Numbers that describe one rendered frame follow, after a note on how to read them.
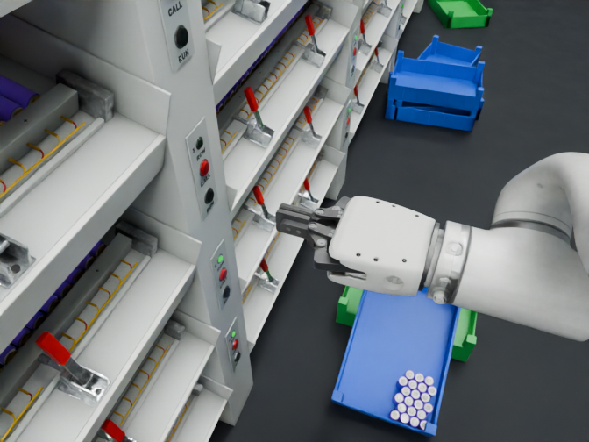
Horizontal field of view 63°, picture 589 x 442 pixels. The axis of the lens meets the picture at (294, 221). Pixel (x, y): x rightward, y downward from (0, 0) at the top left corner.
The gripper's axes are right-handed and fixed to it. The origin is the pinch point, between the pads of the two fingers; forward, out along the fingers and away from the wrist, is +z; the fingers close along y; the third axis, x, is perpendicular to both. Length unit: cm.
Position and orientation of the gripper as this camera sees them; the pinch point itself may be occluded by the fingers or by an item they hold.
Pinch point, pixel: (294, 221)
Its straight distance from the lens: 54.8
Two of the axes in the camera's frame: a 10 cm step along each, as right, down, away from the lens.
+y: 3.5, -6.7, 6.6
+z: -9.4, -2.5, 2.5
